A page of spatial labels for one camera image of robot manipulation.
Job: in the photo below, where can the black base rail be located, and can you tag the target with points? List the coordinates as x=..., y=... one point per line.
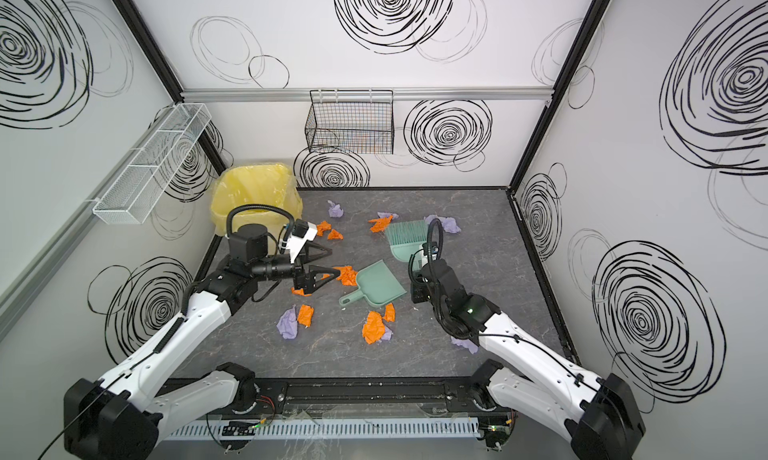
x=431, y=395

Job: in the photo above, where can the orange paper scrap beside purple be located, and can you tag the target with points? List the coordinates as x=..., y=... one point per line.
x=305, y=316

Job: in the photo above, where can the purple paper scrap front left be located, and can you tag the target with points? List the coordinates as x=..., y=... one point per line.
x=287, y=325

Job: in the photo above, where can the small orange scrap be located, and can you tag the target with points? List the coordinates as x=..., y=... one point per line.
x=390, y=313
x=300, y=292

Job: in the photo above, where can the white slotted cable duct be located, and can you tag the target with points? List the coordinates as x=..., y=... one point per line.
x=329, y=429

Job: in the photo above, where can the mint green hand brush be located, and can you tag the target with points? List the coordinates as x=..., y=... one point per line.
x=406, y=238

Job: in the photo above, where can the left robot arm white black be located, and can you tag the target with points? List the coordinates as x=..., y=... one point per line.
x=125, y=414

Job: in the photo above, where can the mint green dustpan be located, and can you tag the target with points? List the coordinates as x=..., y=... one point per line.
x=377, y=285

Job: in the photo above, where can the purple paper scrap back left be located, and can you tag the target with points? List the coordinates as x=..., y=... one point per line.
x=335, y=210

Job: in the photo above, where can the large orange paper scrap front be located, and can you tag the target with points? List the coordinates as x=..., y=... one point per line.
x=373, y=329

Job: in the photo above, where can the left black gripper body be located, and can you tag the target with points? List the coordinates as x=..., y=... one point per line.
x=302, y=267

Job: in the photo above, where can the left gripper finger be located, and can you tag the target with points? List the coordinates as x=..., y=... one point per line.
x=312, y=252
x=314, y=280

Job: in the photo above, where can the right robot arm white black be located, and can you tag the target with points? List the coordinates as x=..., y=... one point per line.
x=598, y=416

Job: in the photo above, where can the small orange scrap front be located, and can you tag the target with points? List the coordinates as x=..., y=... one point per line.
x=390, y=313

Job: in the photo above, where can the small orange scrap left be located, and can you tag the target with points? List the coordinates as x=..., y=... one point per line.
x=300, y=292

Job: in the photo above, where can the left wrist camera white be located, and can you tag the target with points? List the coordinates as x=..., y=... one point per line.
x=300, y=233

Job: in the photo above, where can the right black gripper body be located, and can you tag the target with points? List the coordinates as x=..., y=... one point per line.
x=420, y=286

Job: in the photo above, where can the orange paper scrap by dustpan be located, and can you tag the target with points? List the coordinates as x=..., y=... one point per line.
x=347, y=276

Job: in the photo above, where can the orange paper scrap near bin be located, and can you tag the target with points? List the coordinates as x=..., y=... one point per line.
x=322, y=228

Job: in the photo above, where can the purple paper scrap back right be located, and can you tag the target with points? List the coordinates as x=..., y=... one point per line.
x=449, y=224

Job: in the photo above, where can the yellow plastic bin liner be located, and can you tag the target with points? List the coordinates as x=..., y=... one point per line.
x=267, y=184

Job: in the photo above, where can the large purple paper scrap front right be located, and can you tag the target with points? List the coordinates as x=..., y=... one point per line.
x=467, y=344

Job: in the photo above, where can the black wire wall basket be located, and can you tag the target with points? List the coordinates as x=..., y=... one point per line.
x=355, y=120

